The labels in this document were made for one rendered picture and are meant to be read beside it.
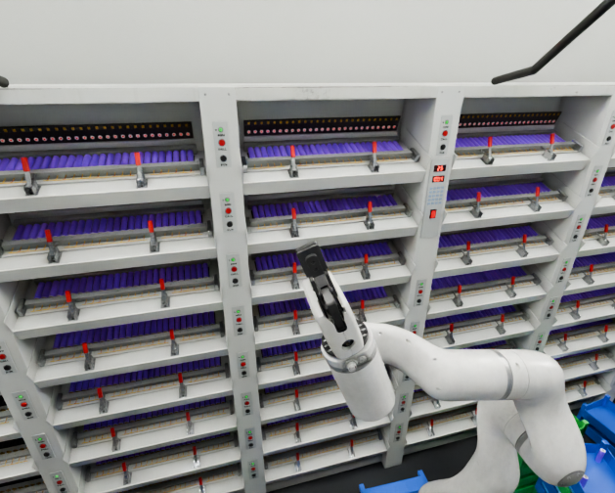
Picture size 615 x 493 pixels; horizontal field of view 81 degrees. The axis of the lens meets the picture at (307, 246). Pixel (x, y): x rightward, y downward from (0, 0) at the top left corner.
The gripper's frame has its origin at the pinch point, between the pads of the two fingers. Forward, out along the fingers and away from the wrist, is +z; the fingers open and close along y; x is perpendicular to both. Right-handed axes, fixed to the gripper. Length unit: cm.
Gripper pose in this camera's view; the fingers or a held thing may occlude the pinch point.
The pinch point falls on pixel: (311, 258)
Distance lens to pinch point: 49.5
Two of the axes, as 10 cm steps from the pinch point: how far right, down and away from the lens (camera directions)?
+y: -2.0, -4.2, 8.9
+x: 9.2, -4.0, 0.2
